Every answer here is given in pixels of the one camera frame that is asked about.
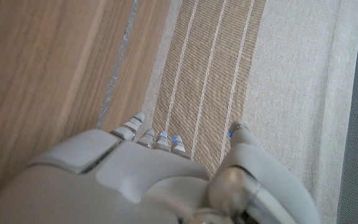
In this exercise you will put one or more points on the beige striped backdrop cloth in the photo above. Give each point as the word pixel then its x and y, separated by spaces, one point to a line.
pixel 291 77

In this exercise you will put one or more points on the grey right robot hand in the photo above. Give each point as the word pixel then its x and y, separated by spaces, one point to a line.
pixel 141 180

